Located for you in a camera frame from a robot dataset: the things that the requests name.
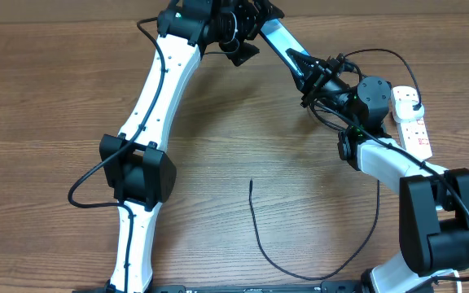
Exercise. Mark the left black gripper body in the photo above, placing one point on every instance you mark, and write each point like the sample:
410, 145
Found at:
249, 23

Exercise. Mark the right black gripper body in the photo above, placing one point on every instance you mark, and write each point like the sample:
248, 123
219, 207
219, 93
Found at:
328, 85

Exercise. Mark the blue-screen smartphone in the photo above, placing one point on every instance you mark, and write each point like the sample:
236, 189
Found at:
280, 40

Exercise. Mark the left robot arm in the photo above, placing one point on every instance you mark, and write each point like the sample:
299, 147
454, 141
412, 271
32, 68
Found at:
137, 166

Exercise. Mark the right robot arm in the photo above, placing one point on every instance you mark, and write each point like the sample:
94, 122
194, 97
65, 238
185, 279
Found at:
433, 201

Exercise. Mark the white power strip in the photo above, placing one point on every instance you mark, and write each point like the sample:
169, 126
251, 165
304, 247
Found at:
413, 135

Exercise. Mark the white USB wall charger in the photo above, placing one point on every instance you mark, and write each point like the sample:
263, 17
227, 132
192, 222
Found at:
404, 112

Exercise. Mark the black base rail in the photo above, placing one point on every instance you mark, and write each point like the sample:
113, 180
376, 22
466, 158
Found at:
323, 287

